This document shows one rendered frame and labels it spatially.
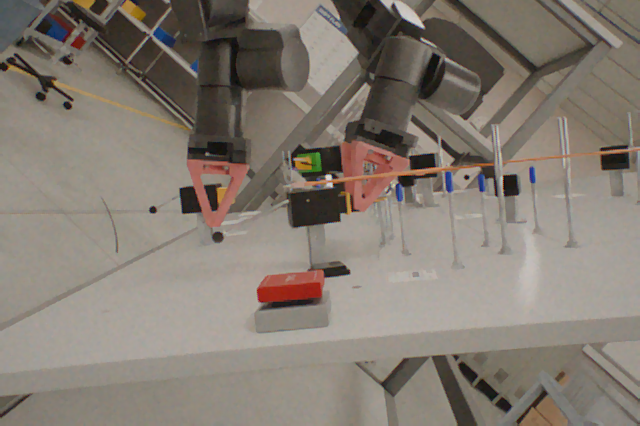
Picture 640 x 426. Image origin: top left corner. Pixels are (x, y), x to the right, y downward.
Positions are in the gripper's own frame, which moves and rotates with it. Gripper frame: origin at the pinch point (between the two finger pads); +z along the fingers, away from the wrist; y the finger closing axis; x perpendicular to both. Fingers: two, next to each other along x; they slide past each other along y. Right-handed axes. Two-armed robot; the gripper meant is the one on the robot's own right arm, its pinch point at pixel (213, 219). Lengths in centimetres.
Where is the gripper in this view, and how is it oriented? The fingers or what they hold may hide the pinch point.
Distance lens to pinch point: 72.1
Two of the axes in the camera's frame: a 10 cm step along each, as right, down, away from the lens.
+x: -9.8, -0.6, -1.9
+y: -1.9, -0.3, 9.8
